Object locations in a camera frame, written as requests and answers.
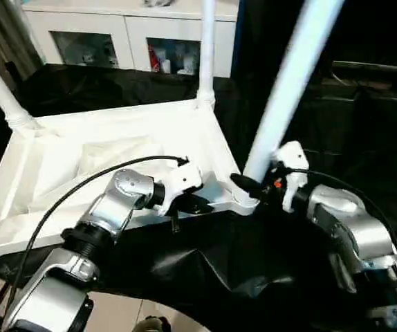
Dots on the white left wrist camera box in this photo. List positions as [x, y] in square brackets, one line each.
[183, 181]

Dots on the white plastic table top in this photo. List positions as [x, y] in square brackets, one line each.
[102, 138]

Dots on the black work mat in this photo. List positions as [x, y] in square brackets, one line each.
[254, 277]

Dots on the white plastic table leg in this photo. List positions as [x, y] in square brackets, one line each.
[207, 48]
[288, 83]
[1, 90]

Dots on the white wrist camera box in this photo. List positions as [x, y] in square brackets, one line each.
[292, 158]
[183, 181]

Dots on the grey left robot leg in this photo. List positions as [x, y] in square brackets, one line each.
[151, 325]

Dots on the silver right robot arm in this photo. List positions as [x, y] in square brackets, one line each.
[351, 228]

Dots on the black low cabinet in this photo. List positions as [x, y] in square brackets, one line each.
[371, 28]

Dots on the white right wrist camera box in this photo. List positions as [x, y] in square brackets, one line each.
[292, 158]

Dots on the white display cabinet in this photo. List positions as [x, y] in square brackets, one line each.
[115, 17]

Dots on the red bottle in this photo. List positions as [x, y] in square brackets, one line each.
[153, 63]

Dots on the small white figurine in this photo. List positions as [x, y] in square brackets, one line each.
[79, 57]

